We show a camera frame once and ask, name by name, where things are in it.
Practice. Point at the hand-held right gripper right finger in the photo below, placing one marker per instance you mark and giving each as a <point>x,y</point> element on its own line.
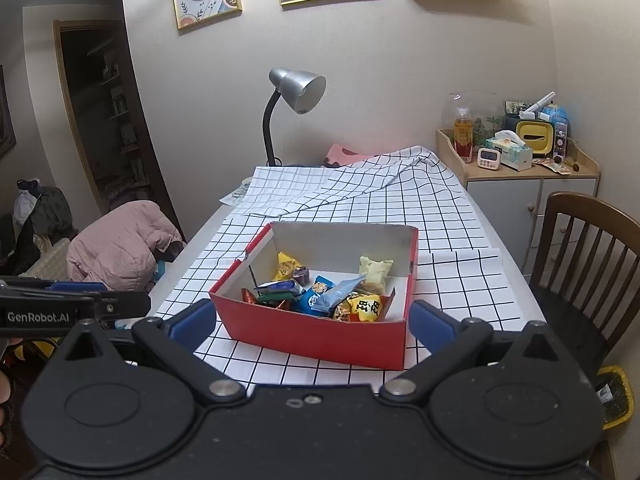
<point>432,325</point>

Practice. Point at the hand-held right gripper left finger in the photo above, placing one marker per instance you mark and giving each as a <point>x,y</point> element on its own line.
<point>192,325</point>

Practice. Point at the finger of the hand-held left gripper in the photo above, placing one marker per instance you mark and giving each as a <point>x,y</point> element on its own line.
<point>125,304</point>
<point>80,287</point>

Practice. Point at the brown red foil packet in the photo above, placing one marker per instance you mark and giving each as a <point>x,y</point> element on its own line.
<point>248,296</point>

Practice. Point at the red yellow snack packet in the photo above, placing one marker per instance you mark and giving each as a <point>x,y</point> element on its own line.
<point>367,307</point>

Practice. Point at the pale yellow snack packet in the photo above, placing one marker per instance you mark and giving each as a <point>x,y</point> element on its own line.
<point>375,267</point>

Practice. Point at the green snack packet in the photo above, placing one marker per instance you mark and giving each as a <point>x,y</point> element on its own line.
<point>277,297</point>

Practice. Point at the gold foil candy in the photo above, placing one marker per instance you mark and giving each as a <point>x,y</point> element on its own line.
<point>342,313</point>

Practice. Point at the blue grey snack packet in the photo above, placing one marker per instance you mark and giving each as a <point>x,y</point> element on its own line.
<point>340,292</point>

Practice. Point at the yellow cartoon snack packet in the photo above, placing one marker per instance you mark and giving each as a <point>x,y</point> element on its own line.
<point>286,266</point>

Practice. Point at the red cardboard box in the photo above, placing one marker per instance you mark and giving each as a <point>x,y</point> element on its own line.
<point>320,342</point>

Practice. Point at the blue cartoon snack packet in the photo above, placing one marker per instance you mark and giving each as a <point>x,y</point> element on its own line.
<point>310,302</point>

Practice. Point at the person's left hand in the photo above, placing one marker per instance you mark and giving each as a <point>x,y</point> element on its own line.
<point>5,387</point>

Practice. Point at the pink padded jacket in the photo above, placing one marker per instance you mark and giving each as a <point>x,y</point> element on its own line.
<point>120,250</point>

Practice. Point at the dark clothes pile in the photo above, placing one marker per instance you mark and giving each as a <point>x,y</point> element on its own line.
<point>45,215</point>

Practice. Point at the checked white tablecloth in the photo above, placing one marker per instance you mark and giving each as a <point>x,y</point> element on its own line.
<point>400,200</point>

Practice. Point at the printed paper packet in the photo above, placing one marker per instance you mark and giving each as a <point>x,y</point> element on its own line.
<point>237,192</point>

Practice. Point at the wooden corner cabinet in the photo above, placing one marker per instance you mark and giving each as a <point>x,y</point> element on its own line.
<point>505,205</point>

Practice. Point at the brown wooden chair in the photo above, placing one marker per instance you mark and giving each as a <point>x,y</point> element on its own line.
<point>575,260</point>

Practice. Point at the dark bookshelf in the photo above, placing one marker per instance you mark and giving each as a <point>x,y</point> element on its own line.
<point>120,125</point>

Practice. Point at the white digital timer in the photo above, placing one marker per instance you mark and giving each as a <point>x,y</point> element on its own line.
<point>488,159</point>

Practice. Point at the dark framed picture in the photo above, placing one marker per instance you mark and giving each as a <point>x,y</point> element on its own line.
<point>6,120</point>

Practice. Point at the pale tissue box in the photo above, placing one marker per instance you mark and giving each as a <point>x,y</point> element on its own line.
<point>512,152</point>

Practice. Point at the pink printed pouch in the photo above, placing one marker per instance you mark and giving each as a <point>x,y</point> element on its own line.
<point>345,155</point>

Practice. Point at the orange drink bottle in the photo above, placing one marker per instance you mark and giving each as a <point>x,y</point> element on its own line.
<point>463,135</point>

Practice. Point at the yellow basket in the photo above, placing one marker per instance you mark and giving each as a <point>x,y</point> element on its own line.
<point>617,395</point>

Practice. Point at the clear patterned bottle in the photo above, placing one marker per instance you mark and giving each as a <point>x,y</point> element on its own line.
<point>561,140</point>

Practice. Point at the dark green printed box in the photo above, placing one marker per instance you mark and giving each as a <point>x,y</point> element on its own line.
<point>515,115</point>

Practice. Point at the clear glass terrarium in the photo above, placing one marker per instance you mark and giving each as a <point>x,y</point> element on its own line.
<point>487,105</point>

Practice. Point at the small blue globe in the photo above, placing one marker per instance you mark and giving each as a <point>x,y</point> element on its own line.
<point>556,112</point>

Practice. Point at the silver desk lamp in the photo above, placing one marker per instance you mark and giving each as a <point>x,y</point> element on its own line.
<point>297,90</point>

